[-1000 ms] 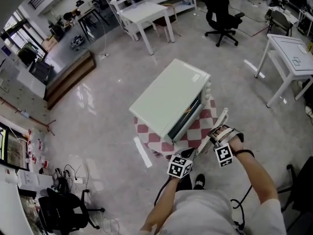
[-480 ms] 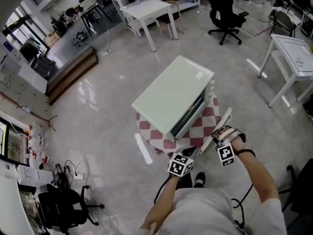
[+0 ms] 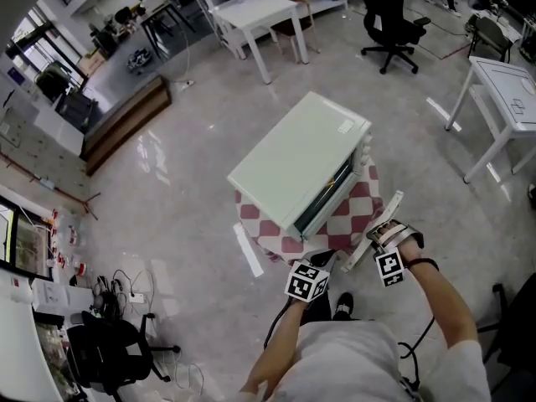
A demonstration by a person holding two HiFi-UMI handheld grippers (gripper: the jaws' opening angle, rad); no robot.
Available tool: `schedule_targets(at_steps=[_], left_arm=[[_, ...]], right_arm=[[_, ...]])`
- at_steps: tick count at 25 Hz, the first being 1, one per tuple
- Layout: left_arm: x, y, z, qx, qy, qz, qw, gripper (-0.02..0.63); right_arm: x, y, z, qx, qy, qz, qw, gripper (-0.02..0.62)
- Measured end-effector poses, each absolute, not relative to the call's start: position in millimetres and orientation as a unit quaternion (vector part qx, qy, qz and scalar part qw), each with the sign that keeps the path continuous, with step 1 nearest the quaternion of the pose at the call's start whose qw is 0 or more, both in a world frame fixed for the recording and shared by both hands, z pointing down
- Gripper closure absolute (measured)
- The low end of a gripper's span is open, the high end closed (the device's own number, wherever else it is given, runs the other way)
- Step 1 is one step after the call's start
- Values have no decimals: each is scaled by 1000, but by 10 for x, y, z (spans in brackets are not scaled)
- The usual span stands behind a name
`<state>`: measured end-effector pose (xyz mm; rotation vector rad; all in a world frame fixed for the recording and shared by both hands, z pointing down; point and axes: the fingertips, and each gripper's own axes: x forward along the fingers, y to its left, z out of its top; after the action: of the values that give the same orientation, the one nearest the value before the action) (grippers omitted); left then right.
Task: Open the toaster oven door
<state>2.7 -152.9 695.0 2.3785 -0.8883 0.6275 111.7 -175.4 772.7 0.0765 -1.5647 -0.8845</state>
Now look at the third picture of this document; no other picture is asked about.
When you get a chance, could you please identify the person's black shoe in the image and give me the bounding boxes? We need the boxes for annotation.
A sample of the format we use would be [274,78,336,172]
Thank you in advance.
[332,292,355,322]

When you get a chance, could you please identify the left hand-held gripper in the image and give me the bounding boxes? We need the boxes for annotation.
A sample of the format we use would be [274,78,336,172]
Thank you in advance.
[284,249,338,312]

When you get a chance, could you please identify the person's left forearm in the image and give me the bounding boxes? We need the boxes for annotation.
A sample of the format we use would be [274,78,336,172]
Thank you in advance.
[239,297,312,398]

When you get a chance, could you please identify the person's right forearm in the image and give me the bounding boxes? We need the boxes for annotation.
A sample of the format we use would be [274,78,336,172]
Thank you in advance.
[404,260,481,352]

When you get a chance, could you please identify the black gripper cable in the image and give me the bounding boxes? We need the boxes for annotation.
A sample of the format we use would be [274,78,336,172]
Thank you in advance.
[396,315,435,389]
[263,298,295,350]

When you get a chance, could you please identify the black mesh office chair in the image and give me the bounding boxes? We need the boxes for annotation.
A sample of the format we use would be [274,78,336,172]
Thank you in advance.
[65,311,182,398]

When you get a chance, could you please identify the white desk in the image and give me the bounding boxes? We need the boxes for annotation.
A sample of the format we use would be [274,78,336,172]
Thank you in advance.
[0,265,58,402]

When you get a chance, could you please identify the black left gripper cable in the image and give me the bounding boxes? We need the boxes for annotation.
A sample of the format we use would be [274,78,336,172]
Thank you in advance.
[263,298,295,350]

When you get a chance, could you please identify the wooden chair with red seat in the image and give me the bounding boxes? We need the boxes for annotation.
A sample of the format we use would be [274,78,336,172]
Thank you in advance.
[271,0,322,64]

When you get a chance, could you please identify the black high-back office chair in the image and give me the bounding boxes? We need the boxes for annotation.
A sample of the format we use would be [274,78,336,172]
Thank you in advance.
[360,0,432,75]

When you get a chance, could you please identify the wooden step platform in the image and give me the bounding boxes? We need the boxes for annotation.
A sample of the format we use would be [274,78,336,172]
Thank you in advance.
[79,75,173,178]

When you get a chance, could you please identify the red white checked tablecloth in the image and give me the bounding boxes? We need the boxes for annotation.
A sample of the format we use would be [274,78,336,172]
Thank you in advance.
[234,152,386,267]

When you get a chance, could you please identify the white square table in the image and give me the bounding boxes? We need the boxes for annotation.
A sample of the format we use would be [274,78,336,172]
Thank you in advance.
[212,0,311,85]

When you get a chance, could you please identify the person's black trousers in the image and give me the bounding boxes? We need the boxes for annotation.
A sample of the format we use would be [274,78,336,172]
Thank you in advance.
[301,290,336,322]

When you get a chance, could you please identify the box of mixed parts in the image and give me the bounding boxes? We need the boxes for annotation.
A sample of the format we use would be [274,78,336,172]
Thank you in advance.
[126,48,152,74]

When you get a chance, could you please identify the white table with black lines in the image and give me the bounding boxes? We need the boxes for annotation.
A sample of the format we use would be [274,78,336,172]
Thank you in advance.
[444,55,536,184]

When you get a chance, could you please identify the glass toaster oven door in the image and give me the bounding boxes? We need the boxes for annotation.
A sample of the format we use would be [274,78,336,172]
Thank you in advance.
[289,156,372,242]

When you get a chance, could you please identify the person's white shirt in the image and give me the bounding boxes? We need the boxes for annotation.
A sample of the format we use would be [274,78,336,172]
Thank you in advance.
[267,319,492,402]

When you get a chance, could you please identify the group of clear plastic bottles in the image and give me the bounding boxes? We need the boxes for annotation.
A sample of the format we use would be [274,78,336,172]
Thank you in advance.
[48,209,90,276]

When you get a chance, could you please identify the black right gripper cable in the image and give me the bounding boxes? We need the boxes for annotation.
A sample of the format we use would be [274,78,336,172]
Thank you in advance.
[396,315,435,389]

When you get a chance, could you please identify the person's right hand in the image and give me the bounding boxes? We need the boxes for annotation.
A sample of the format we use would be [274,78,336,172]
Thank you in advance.
[396,240,424,264]

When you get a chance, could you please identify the white toaster oven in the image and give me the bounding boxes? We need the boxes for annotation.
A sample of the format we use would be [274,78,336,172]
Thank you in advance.
[226,90,374,243]

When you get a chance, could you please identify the black wristband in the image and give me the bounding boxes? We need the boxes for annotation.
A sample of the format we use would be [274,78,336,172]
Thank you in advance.
[406,257,440,272]

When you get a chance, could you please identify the grey-green chair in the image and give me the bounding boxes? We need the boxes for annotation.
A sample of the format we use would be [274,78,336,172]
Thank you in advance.
[466,14,514,64]

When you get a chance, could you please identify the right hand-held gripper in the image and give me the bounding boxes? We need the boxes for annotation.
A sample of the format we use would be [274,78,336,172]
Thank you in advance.
[367,220,425,289]

